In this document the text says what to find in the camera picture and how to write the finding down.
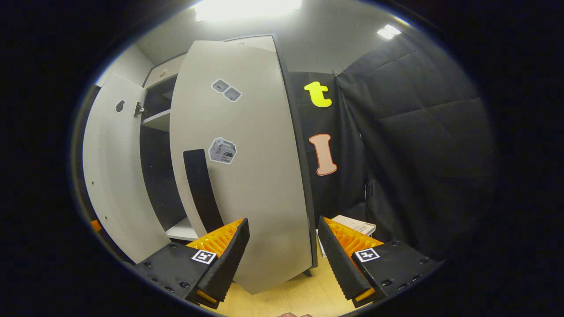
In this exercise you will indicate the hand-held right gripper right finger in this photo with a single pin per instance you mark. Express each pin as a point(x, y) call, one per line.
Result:
point(337, 259)

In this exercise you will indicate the white shoe cabinet door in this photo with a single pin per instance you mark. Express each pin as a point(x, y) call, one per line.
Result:
point(119, 176)
point(260, 176)

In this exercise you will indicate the white shoe cabinet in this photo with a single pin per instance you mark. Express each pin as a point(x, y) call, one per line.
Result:
point(158, 176)

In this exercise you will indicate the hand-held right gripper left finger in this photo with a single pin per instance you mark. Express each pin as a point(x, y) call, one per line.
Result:
point(231, 259)

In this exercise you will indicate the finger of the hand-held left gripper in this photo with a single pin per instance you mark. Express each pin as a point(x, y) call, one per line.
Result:
point(96, 225)

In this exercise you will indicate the ceiling light panel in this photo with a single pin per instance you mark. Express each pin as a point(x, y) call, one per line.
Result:
point(387, 31)
point(246, 9)

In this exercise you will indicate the black backdrop cloth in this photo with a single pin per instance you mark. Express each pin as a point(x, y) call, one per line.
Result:
point(317, 119)
point(418, 154)

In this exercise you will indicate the white cabinet drawer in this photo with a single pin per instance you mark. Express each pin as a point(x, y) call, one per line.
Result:
point(165, 72)

